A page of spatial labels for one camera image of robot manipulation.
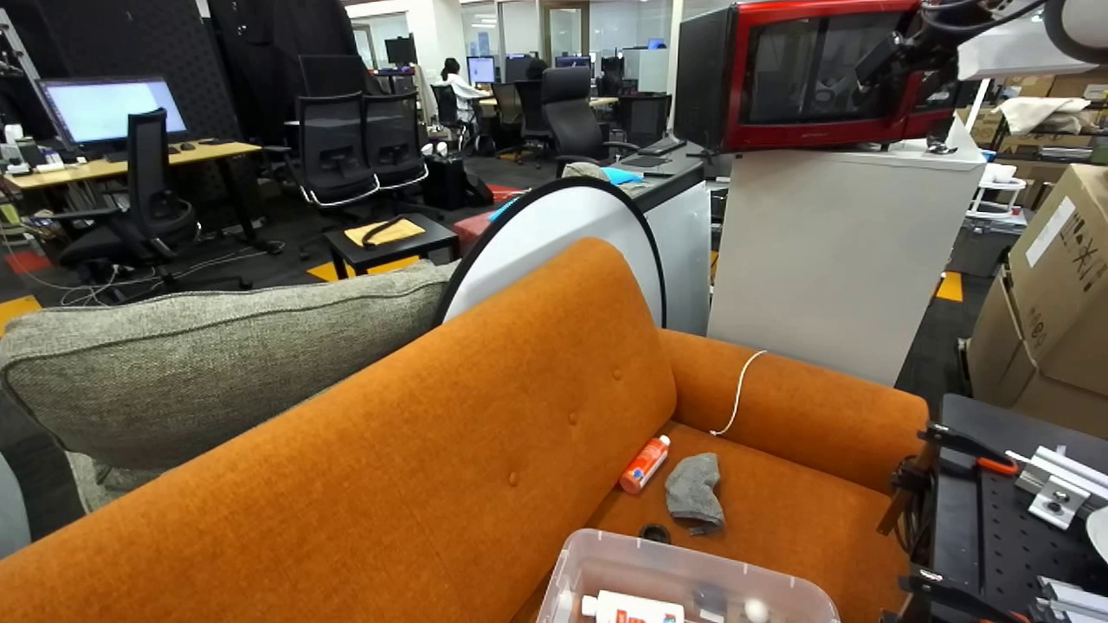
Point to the red microwave door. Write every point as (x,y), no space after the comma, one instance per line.
(817,69)

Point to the lit computer monitor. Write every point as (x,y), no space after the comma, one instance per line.
(107,108)

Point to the round white reflector disc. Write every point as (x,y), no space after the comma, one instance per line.
(541,245)

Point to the white cabinet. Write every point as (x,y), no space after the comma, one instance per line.
(841,264)

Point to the brown cardboard box stack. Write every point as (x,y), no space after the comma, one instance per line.
(1050,123)

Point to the dark office chair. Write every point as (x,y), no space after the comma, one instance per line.
(645,117)
(572,117)

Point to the wooden office desk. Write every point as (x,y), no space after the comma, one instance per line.
(127,159)

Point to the white counter black top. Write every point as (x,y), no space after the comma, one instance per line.
(681,245)

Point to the white angled post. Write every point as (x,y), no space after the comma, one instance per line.
(962,125)

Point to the grey cushion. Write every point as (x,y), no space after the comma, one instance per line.
(210,356)

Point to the orange fabric sofa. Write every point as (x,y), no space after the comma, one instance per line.
(463,461)

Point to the large brown cardboard box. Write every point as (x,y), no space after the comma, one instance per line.
(1060,311)

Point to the clear plastic bin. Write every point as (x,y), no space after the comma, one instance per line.
(681,572)

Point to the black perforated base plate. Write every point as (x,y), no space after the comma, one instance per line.
(992,541)

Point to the black mesh office chair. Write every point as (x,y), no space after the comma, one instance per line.
(334,143)
(397,136)

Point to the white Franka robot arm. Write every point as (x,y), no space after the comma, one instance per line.
(1085,21)

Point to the red black microwave oven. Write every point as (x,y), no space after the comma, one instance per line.
(705,69)

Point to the yellow paper sheet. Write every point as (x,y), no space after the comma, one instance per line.
(385,233)

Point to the seated person white shirt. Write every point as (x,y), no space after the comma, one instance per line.
(463,92)

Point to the orange white tube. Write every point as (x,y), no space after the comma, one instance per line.
(645,466)

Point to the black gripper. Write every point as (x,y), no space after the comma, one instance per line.
(928,44)

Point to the grey crumpled cloth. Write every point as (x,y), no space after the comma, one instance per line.
(695,489)

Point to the small black side table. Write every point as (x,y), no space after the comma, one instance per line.
(392,245)

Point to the white item in bin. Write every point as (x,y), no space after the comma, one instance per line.
(626,607)

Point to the silver aluminium bracket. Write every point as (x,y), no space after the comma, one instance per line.
(1057,486)

